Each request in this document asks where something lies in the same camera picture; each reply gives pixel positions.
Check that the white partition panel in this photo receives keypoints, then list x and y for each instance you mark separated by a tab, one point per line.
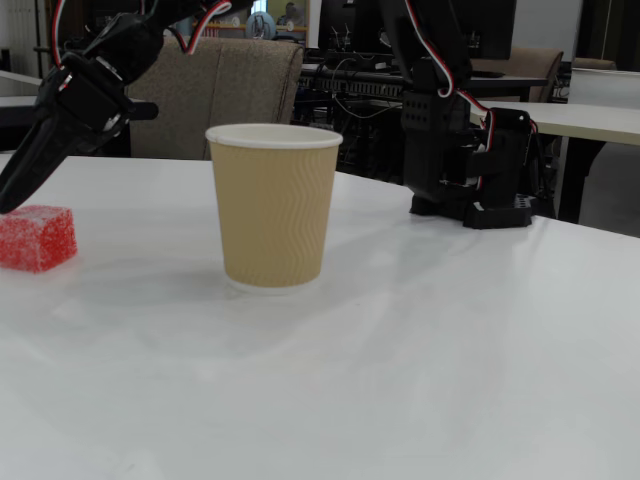
605	87

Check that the large beige fabric chair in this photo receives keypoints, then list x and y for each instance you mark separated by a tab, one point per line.
240	100

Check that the beige paper cup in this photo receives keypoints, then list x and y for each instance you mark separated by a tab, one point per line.
272	215

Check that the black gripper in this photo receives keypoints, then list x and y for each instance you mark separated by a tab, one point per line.
75	117

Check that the dark-edged table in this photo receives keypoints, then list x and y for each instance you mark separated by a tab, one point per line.
15	112

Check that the small beige chair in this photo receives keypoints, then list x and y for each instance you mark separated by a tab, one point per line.
530	65
595	64

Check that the red sugar-coated cube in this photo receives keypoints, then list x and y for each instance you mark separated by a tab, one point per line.
40	240

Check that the white table with dark leg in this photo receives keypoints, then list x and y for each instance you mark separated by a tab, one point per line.
590	120

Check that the blue round object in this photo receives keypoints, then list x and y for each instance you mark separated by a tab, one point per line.
259	25

